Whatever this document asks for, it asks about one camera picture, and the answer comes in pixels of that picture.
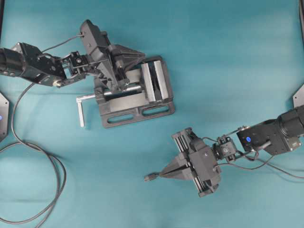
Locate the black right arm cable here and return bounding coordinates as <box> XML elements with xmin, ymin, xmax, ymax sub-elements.
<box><xmin>213</xmin><ymin>142</ymin><xmax>304</xmax><ymax>179</ymax></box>

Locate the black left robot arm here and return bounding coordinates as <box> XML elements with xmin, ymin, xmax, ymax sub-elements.
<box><xmin>0</xmin><ymin>43</ymin><xmax>145</xmax><ymax>92</ymax></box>

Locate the silver vise crank handle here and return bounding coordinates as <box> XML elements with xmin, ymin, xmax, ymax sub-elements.
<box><xmin>76</xmin><ymin>94</ymin><xmax>95</xmax><ymax>127</ymax></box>

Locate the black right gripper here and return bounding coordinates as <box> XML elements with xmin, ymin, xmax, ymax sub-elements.
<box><xmin>159</xmin><ymin>127</ymin><xmax>221</xmax><ymax>197</ymax></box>

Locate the black left camera cable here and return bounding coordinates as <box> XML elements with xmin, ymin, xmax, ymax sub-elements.
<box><xmin>41</xmin><ymin>33</ymin><xmax>85</xmax><ymax>53</ymax></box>

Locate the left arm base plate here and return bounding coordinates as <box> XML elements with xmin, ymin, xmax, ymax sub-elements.
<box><xmin>0</xmin><ymin>93</ymin><xmax>10</xmax><ymax>141</ymax></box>

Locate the black USB cable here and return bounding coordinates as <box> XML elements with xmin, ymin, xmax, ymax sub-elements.
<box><xmin>0</xmin><ymin>83</ymin><xmax>67</xmax><ymax>225</ymax></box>

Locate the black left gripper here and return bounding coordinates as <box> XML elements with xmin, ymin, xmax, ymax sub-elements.
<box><xmin>88</xmin><ymin>44</ymin><xmax>145</xmax><ymax>92</ymax></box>

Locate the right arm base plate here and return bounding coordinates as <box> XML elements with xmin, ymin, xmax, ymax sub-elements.
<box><xmin>293</xmin><ymin>85</ymin><xmax>304</xmax><ymax>108</ymax></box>

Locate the grey bench vise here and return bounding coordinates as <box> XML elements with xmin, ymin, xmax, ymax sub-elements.
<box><xmin>94</xmin><ymin>56</ymin><xmax>175</xmax><ymax>128</ymax></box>

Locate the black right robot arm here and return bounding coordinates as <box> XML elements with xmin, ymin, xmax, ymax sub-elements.
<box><xmin>145</xmin><ymin>105</ymin><xmax>304</xmax><ymax>197</ymax></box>

